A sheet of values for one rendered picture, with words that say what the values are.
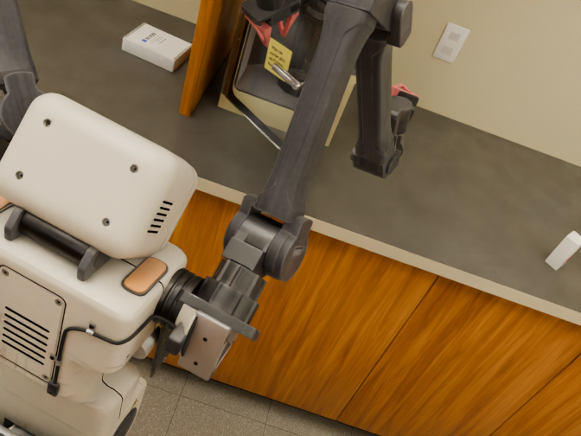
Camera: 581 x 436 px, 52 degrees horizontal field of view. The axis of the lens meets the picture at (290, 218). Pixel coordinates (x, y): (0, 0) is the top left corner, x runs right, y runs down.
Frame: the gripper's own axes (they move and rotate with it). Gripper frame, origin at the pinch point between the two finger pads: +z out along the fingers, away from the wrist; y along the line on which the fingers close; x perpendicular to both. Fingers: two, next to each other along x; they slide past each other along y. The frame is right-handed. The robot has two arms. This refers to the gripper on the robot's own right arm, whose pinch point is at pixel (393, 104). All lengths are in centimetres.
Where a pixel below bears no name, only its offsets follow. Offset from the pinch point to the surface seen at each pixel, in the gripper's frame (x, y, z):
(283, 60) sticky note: 27.3, 0.3, 0.7
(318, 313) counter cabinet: -5, -61, -14
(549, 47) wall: -44, 7, 55
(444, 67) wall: -19, -10, 55
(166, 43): 61, -21, 28
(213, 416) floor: 12, -120, -20
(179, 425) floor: 22, -120, -27
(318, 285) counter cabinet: -1, -50, -14
